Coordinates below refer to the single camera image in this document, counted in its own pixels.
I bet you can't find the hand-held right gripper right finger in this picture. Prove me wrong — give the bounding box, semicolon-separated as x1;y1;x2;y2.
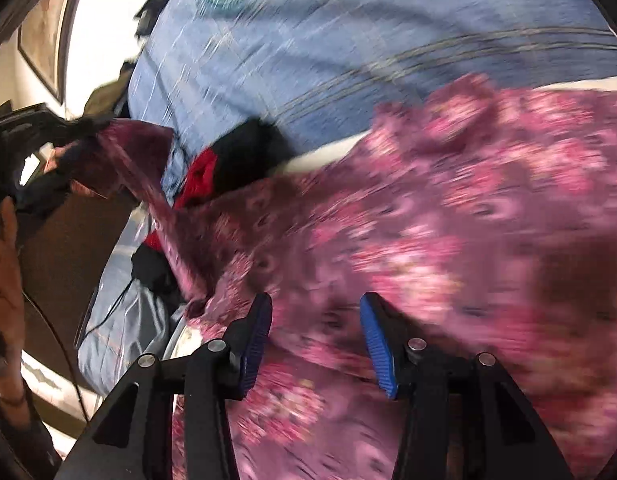
359;292;574;480

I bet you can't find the olive green cloth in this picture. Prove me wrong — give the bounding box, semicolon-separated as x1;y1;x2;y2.
83;60;136;116

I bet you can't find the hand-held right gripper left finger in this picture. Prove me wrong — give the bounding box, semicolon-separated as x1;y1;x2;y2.
53;292;274;480

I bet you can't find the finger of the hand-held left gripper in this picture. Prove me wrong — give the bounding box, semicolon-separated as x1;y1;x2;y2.
38;110;114;151

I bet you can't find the cream leaf-print bedsheet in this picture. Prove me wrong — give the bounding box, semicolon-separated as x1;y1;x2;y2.
281;76;617;176

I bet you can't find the person's left hand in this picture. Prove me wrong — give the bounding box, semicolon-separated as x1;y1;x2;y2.
0;195;28;378

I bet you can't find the wall picture frame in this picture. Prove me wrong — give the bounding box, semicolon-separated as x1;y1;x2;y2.
16;0;84;103

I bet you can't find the purple floral garment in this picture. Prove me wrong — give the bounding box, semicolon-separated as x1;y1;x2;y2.
63;72;617;480

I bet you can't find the black and red garment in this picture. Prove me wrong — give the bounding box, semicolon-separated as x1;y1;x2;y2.
131;117;294;301

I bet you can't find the black charger device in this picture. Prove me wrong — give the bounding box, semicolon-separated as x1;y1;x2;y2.
135;0;172;38

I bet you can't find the blue plaid quilt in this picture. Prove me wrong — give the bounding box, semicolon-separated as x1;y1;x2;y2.
76;0;617;396

